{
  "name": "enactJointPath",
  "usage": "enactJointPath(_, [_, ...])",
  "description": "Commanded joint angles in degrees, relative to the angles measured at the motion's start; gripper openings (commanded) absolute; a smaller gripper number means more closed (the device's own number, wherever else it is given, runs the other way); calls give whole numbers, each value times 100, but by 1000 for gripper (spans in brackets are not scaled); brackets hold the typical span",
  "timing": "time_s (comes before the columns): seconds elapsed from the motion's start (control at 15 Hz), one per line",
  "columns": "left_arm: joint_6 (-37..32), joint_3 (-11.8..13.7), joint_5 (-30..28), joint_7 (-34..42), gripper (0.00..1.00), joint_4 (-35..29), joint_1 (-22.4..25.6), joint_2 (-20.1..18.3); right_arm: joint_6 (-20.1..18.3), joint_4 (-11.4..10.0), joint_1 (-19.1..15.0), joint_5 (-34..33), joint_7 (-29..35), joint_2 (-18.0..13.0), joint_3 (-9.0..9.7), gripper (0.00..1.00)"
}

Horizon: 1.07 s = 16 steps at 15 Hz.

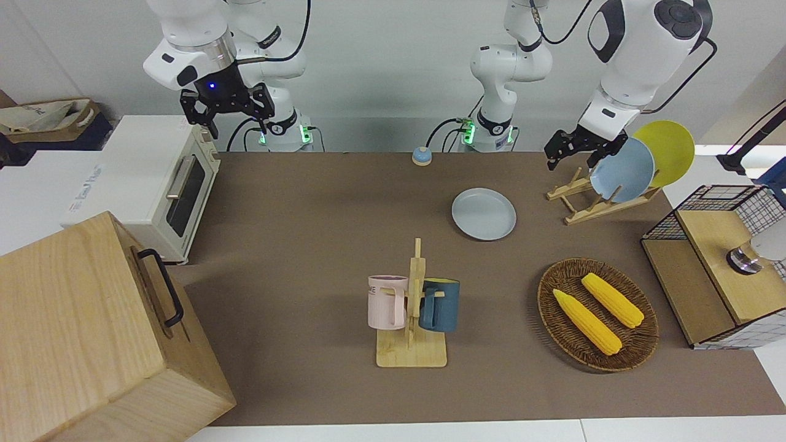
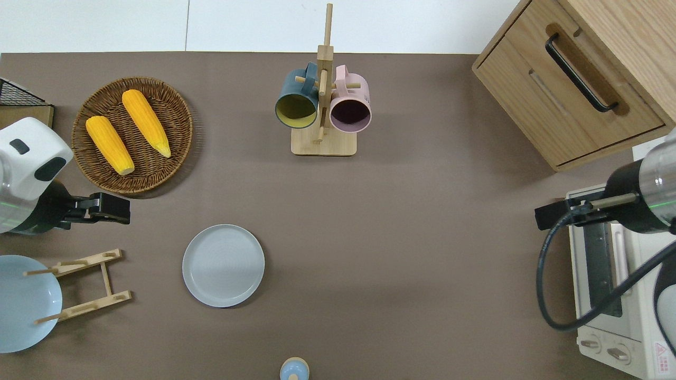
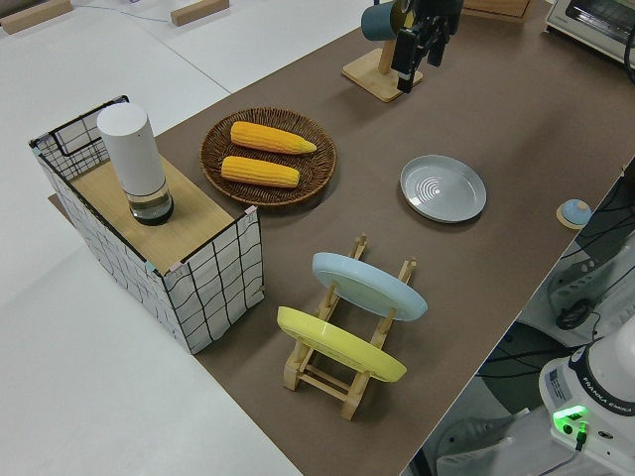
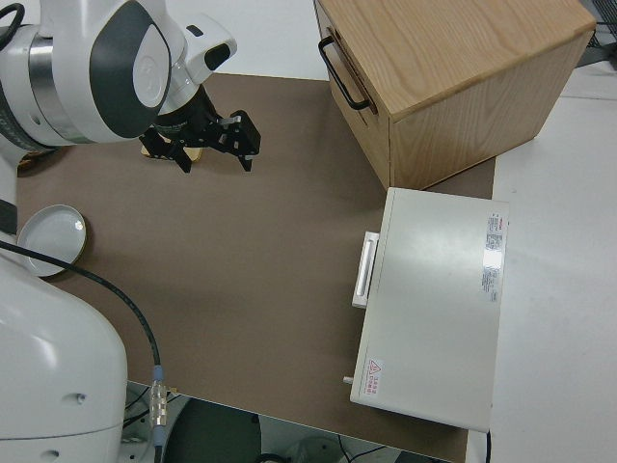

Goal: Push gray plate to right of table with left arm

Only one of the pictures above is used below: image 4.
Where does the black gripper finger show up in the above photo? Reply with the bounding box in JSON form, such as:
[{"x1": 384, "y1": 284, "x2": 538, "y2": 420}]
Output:
[
  {"x1": 219, "y1": 110, "x2": 262, "y2": 174},
  {"x1": 139, "y1": 128, "x2": 194, "y2": 176}
]

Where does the black cable with silver connector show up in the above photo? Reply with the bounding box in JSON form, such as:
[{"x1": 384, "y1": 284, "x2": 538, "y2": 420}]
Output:
[{"x1": 0, "y1": 239, "x2": 171, "y2": 463}]

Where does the wooden mug rack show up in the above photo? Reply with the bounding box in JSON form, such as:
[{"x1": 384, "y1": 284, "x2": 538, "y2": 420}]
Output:
[{"x1": 140, "y1": 143, "x2": 204, "y2": 164}]

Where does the black metal box handle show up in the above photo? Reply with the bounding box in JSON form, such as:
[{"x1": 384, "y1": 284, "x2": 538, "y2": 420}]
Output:
[{"x1": 317, "y1": 37, "x2": 371, "y2": 111}]

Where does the white toaster oven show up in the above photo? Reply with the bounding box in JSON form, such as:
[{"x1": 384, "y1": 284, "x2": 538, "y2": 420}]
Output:
[{"x1": 340, "y1": 186, "x2": 511, "y2": 432}]

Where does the toaster oven door handle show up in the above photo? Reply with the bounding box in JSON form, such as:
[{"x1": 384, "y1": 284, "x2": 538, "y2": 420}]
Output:
[{"x1": 351, "y1": 231, "x2": 381, "y2": 310}]

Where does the gray round plate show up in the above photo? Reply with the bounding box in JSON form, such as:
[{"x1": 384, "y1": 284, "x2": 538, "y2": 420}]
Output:
[{"x1": 16, "y1": 204, "x2": 90, "y2": 279}]

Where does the brown table mat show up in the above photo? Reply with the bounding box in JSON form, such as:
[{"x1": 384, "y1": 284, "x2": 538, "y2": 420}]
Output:
[{"x1": 13, "y1": 71, "x2": 497, "y2": 463}]

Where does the light wooden box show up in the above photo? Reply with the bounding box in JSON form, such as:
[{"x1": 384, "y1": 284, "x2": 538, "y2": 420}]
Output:
[{"x1": 312, "y1": 0, "x2": 598, "y2": 192}]

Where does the brown wicker basket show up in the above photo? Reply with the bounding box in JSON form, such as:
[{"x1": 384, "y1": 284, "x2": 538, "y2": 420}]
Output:
[{"x1": 16, "y1": 149, "x2": 57, "y2": 171}]

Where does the thin black looped cable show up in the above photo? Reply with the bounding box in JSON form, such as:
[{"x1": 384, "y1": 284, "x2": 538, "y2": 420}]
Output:
[{"x1": 0, "y1": 3, "x2": 26, "y2": 41}]

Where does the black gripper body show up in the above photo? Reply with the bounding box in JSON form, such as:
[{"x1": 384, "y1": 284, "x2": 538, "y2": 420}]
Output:
[{"x1": 152, "y1": 89, "x2": 243, "y2": 149}]

